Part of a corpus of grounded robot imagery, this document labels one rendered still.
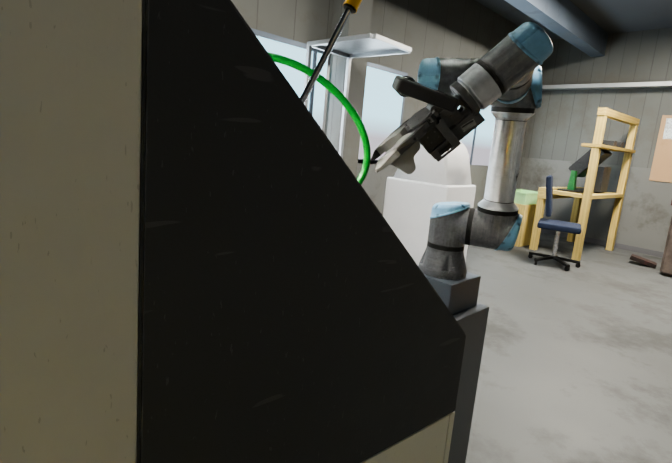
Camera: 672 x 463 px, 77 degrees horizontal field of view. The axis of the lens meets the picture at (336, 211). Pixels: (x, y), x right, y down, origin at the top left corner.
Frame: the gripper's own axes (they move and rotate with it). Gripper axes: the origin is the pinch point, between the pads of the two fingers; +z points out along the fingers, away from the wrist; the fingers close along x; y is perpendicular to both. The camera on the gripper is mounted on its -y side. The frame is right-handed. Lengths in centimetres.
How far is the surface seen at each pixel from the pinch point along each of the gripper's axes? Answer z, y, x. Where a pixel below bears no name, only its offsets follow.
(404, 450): 27, 36, -27
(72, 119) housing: 12, -32, -43
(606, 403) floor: 3, 218, 93
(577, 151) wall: -199, 391, 613
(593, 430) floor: 15, 198, 70
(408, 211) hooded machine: 42, 152, 311
